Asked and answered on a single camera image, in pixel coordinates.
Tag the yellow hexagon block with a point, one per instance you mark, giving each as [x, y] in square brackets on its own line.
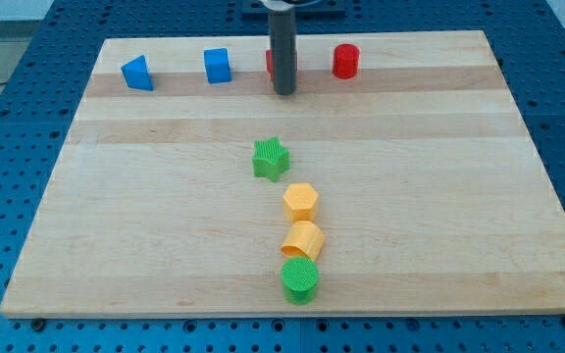
[300, 202]

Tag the yellow heart block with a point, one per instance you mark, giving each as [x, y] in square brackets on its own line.
[304, 239]

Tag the green star block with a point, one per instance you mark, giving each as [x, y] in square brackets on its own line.
[270, 159]

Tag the green cylinder block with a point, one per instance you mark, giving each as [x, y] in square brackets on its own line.
[300, 277]

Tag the wooden board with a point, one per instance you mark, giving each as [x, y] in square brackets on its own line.
[432, 196]

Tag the red block behind tool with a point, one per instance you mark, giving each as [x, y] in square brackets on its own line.
[268, 63]

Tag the blue cube block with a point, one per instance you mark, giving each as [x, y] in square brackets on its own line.
[217, 65]

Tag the red cylinder block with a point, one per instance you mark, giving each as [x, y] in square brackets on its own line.
[346, 61]

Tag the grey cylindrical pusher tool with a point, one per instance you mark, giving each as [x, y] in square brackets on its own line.
[282, 33]

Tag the blue triangular prism block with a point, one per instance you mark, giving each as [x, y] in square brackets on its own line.
[136, 74]

